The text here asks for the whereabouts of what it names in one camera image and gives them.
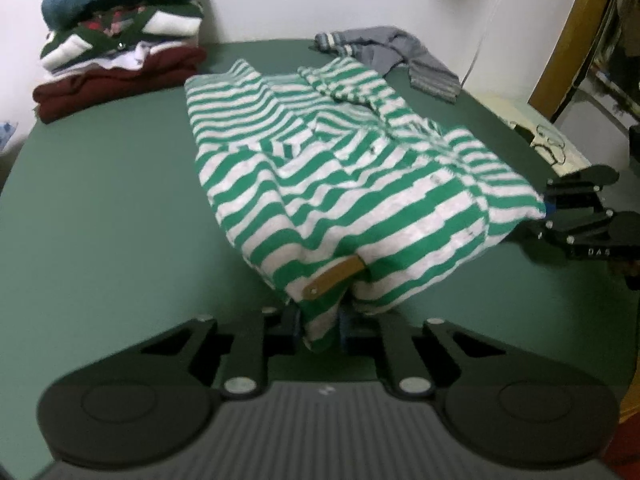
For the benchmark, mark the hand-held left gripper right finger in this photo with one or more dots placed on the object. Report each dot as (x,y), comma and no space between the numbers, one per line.
(346,332)

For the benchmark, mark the wooden door frame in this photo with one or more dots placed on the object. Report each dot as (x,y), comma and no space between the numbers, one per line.
(570,35)

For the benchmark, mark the blue white checked cloth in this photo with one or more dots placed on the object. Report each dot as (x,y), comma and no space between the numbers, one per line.
(7,137)

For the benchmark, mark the grey sweater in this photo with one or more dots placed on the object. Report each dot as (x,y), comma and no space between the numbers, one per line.
(380,42)

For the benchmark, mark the maroon folded garment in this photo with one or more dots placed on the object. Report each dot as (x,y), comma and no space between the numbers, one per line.
(115,87)

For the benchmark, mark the small table with pale cloth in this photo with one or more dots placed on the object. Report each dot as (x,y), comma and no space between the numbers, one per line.
(505,115)

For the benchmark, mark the white folded garment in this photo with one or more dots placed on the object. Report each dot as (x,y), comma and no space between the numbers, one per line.
(125,60)

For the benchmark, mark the green white striped shirt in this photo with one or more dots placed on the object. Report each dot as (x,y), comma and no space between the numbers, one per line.
(350,185)

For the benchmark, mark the green white folded cardigan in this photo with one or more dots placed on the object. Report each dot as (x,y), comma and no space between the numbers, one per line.
(170,22)

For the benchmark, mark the grey striped cloth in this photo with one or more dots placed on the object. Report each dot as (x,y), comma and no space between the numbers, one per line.
(435,85)

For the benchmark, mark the dark floral folded garment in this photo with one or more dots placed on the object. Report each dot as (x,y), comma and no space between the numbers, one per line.
(112,22)

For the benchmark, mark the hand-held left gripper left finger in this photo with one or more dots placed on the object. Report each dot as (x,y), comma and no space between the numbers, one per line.
(295,327)

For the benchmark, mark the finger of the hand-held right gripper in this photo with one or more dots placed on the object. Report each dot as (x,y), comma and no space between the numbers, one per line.
(570,192)
(560,230)

